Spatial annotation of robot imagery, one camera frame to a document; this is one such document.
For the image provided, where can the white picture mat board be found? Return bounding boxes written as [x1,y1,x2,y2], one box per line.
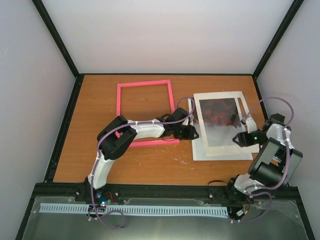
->
[193,91,259,157]

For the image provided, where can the pink picture frame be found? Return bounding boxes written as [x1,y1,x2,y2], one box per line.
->
[116,79,180,148]

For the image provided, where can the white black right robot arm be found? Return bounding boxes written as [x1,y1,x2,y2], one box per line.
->
[224,113,303,203]

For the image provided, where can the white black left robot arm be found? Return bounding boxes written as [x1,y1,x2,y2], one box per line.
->
[86,107,199,202]

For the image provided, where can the grey metal front plate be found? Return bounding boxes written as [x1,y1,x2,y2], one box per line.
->
[17,197,314,240]

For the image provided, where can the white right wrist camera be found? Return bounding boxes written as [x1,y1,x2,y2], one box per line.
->
[241,116,257,134]

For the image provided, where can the black table edge rail back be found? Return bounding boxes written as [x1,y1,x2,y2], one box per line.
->
[80,73,253,77]

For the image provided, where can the black table edge rail left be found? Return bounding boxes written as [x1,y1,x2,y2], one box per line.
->
[43,73,85,183]

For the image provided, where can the black enclosure post right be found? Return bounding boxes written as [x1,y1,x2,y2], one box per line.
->
[252,0,304,81]

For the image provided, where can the black enclosure post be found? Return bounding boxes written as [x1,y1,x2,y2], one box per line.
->
[252,0,304,81]
[32,0,80,79]

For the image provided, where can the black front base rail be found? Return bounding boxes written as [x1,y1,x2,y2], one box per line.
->
[32,182,298,208]

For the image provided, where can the light blue slotted cable duct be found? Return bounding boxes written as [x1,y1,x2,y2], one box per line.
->
[38,203,228,218]

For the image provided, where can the black enclosure post left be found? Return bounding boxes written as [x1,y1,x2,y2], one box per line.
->
[32,0,80,79]

